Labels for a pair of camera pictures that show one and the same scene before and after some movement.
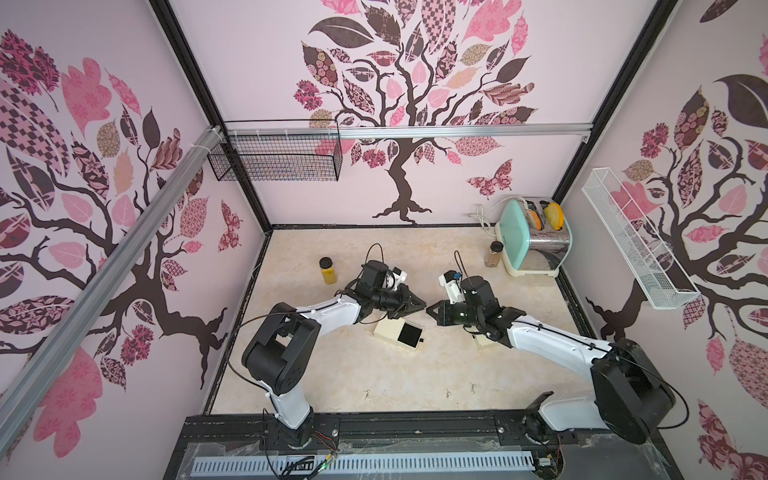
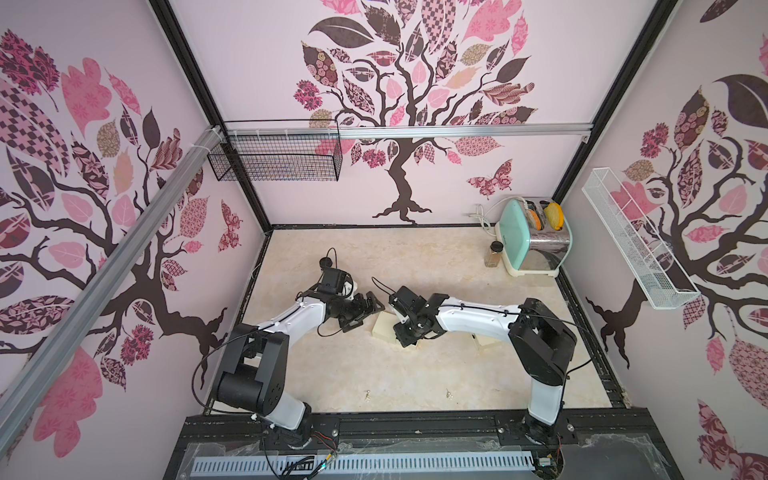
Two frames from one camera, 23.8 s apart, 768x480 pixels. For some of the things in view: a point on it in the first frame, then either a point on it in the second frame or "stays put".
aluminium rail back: [234, 132] stays put
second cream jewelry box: [483, 342] stays put
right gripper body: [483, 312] -> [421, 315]
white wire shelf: [663, 279] stays put
